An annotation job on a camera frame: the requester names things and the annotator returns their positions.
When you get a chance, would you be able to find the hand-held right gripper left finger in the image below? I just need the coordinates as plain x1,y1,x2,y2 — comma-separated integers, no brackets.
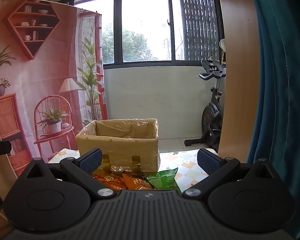
22,148,117,201

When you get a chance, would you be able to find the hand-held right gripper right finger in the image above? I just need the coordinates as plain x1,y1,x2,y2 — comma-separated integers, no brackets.
184,148,278,200

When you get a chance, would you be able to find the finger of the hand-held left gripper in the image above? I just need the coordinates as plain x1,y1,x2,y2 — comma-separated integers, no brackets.
0,141,12,167

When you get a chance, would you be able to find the cardboard box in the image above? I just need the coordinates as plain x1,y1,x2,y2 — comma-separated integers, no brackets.
76,118,160,174

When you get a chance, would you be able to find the green snack bag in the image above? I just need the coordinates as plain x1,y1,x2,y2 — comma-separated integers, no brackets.
144,167,182,194

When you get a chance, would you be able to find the dark orange snack bag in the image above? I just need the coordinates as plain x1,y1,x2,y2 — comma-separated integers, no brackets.
92,173,127,193

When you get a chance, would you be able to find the black exercise bike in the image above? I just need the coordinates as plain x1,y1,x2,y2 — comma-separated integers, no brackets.
184,57,227,148

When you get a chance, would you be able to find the wooden panel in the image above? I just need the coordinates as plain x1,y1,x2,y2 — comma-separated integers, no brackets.
215,0,265,164

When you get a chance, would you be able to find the printed backdrop cloth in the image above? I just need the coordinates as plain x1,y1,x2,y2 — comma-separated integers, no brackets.
0,0,108,178

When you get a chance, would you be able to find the teal curtain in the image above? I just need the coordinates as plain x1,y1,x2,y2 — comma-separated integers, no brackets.
246,0,300,240

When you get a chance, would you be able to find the black framed window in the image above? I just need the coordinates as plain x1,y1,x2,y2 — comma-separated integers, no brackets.
57,0,222,68

